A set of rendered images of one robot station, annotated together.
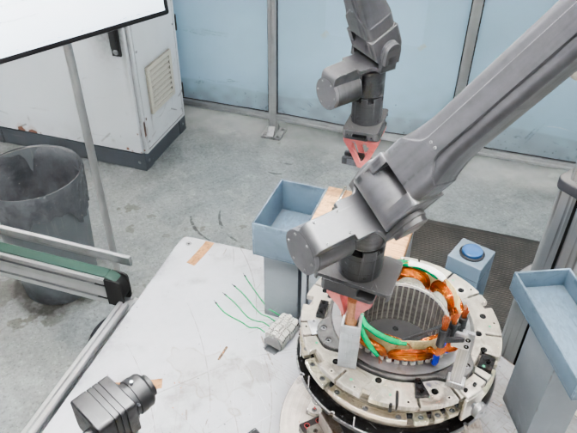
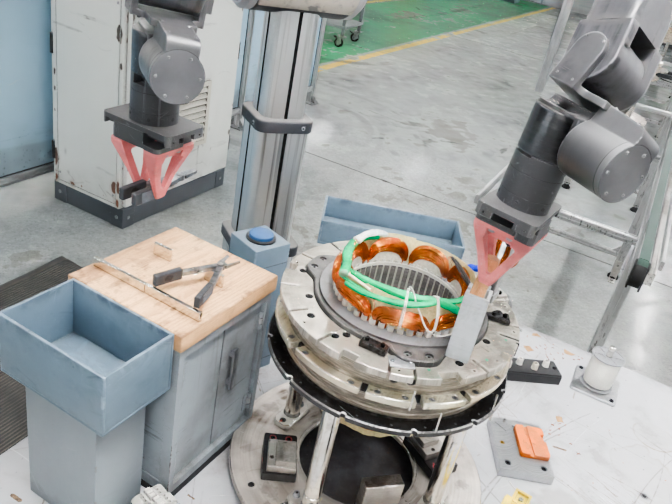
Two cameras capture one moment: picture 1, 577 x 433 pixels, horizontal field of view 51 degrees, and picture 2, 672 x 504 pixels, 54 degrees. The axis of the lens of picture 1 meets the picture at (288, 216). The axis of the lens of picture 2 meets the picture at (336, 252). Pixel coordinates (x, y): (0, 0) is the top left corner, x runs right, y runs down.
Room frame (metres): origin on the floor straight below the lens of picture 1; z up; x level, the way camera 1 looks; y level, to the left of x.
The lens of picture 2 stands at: (0.70, 0.58, 1.55)
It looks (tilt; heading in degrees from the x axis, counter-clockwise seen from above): 28 degrees down; 275
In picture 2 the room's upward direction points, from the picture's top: 12 degrees clockwise
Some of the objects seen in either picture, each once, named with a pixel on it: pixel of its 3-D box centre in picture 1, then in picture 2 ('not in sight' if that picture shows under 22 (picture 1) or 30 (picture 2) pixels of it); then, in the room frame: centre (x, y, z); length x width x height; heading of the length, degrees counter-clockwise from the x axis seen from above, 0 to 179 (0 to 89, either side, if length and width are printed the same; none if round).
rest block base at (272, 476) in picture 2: not in sight; (279, 456); (0.78, -0.13, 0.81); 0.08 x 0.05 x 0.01; 103
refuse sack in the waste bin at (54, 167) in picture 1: (40, 208); not in sight; (1.87, 0.96, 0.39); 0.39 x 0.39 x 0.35
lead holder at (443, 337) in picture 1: (452, 331); not in sight; (0.55, -0.22, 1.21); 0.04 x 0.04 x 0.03; 75
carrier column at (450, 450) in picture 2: not in sight; (449, 452); (0.55, -0.13, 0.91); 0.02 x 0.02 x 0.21
